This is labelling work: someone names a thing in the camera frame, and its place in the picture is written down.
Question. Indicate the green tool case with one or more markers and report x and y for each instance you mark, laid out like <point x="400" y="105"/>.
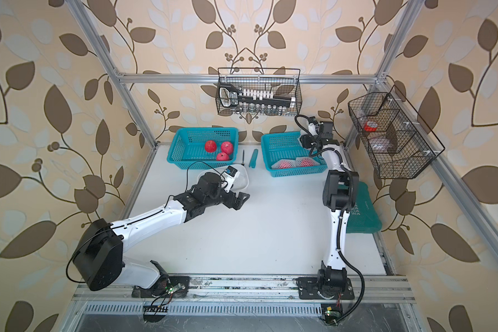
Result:
<point x="363" y="218"/>

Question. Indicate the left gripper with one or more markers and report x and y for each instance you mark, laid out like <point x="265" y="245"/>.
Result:
<point x="229" y="203"/>

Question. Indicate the black white tool set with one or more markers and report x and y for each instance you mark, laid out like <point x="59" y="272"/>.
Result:
<point x="230" y="96"/>

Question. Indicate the side black wire basket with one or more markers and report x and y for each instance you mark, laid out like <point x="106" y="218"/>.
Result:
<point x="404" y="144"/>

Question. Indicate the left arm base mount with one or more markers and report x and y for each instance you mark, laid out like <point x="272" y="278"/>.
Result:
<point x="164" y="286"/>

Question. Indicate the right teal plastic basket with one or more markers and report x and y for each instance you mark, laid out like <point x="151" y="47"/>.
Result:
<point x="287" y="146"/>

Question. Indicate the white plastic tray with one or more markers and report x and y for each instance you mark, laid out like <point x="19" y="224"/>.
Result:
<point x="242" y="178"/>

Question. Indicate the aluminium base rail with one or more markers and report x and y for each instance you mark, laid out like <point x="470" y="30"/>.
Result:
<point x="247" y="295"/>

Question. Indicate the teal plastic basket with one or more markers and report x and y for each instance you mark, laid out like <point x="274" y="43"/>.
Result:
<point x="187" y="150"/>
<point x="287" y="146"/>

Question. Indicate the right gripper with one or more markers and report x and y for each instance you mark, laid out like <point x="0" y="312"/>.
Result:
<point x="307" y="141"/>

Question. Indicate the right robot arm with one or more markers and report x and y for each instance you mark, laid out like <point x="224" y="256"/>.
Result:
<point x="339" y="196"/>

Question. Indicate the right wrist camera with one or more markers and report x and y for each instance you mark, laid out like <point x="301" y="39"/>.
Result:
<point x="313" y="125"/>

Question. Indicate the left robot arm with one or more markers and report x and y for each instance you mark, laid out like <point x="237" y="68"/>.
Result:
<point x="100" y="254"/>

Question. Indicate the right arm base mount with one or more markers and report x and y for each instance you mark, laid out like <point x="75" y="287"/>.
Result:
<point x="328" y="284"/>

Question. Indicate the left teal plastic basket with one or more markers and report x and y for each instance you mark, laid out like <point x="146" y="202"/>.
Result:
<point x="187" y="150"/>

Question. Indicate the teal knife sheath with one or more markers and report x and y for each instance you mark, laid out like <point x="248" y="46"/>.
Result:
<point x="253" y="159"/>

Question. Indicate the back black wire basket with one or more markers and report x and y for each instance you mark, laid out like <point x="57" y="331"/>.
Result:
<point x="280" y="81"/>

